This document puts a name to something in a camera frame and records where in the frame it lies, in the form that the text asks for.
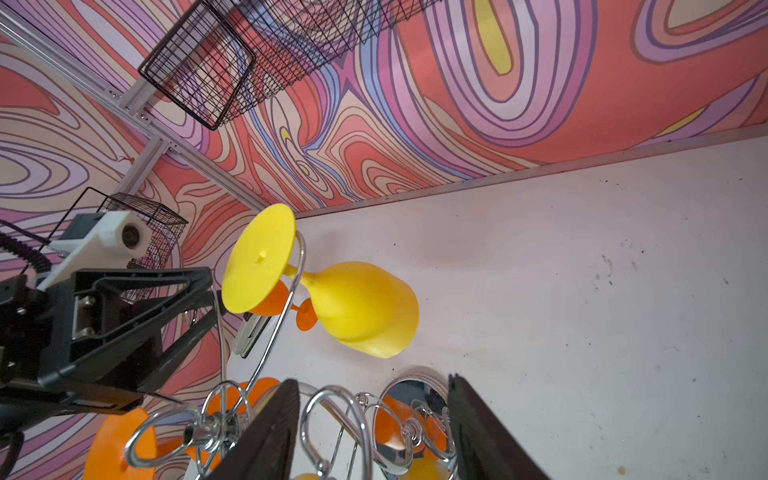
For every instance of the grey black stapler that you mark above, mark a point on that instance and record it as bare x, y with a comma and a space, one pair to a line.
249, 333

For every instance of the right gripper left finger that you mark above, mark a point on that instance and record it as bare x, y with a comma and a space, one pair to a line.
266, 448

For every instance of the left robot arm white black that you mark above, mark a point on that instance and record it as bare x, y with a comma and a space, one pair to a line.
98, 398

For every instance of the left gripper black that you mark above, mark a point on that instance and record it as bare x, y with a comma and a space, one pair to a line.
95, 326

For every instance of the front yellow wine glass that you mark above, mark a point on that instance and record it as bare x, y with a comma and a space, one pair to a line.
420, 469

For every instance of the left black wire basket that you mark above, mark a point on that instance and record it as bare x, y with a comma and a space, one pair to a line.
166, 225

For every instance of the back black wire basket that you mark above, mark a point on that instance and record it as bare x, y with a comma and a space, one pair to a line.
223, 58

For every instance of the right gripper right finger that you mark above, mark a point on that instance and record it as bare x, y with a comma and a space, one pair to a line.
485, 448

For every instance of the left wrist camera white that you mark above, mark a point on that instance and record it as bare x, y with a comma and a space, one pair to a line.
108, 240

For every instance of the yellow wine glass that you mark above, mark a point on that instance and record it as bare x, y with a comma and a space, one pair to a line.
361, 305
420, 469

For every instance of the back yellow wine glass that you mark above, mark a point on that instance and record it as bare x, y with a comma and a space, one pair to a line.
361, 305

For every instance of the black wire basket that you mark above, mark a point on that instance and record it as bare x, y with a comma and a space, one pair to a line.
223, 58
166, 225

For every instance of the chrome wine glass rack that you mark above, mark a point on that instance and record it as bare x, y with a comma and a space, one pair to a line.
409, 421

